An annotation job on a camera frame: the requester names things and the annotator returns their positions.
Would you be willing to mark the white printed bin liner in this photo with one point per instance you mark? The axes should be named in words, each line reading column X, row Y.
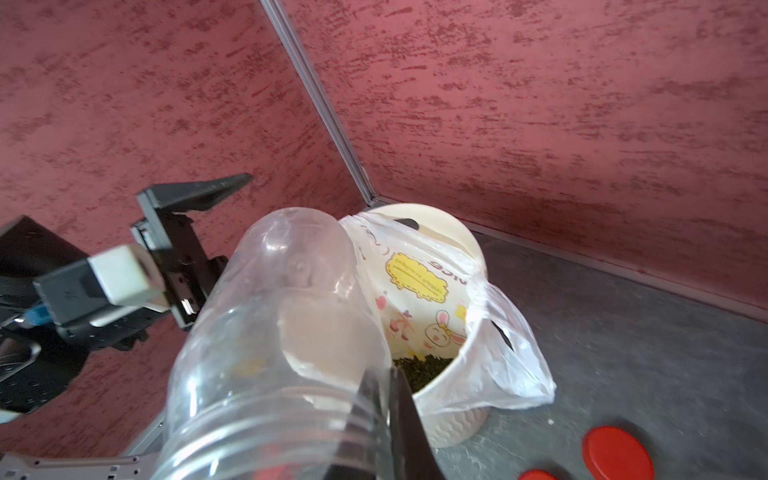
column 501, row 364

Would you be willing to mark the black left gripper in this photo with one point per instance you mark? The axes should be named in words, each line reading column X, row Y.
column 168, row 235

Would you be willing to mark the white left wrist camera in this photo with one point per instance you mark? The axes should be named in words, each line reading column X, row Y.
column 101, row 299

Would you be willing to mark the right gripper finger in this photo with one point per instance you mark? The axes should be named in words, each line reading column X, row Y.
column 411, row 456

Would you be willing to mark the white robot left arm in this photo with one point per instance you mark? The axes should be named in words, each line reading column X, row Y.
column 72, row 423

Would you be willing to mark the dark tea leaves pile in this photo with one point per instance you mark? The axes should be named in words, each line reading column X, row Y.
column 420, row 372

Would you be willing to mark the cream plastic trash bin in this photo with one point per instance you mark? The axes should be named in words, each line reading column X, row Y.
column 417, row 261

